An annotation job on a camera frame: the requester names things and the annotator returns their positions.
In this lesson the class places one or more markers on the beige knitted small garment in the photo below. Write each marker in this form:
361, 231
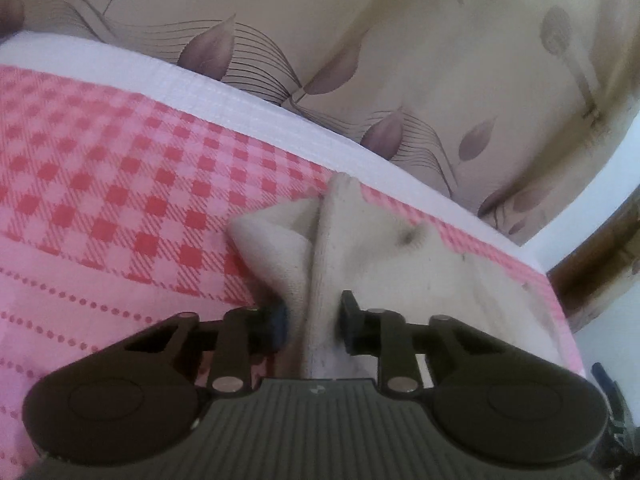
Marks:
310, 251

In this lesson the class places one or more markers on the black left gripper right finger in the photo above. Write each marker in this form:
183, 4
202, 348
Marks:
495, 400

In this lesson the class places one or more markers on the beige leaf-patterned curtain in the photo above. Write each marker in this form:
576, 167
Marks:
507, 107

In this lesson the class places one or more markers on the pink checkered bed sheet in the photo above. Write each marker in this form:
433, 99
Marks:
119, 174

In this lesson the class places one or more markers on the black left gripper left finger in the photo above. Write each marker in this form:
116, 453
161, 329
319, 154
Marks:
140, 396

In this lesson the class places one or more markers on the brown wooden door frame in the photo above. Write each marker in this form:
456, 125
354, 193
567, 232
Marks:
600, 270

